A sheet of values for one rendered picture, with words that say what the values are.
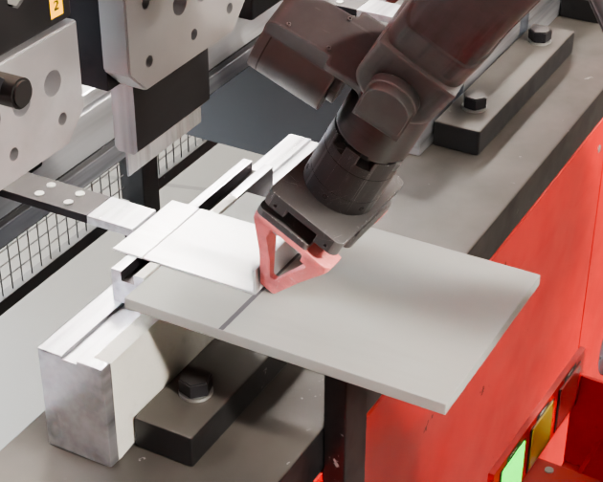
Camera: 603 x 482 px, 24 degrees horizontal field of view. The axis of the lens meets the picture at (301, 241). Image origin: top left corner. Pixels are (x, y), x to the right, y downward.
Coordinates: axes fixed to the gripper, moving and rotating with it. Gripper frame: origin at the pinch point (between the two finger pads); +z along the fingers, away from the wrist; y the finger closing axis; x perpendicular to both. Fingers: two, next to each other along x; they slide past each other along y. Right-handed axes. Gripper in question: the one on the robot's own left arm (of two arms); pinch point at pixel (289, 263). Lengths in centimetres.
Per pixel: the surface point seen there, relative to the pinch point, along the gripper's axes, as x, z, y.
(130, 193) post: -46, 100, -94
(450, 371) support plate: 14.4, -6.3, 5.0
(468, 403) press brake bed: 18.9, 29.0, -31.3
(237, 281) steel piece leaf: -2.1, 2.1, 3.0
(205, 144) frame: -46, 102, -119
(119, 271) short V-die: -10.0, 6.4, 5.9
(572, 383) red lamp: 24.1, 8.9, -20.4
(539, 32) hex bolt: -1, 11, -70
